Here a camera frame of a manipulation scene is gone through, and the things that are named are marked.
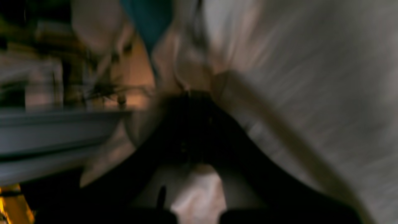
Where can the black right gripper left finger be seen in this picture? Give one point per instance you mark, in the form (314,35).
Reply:
(108,199)

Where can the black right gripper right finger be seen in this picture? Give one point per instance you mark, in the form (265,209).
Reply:
(286,199)

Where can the beige T-shirt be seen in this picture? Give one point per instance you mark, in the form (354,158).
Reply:
(313,83)

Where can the blue table cloth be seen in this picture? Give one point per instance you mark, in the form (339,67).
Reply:
(151,19)

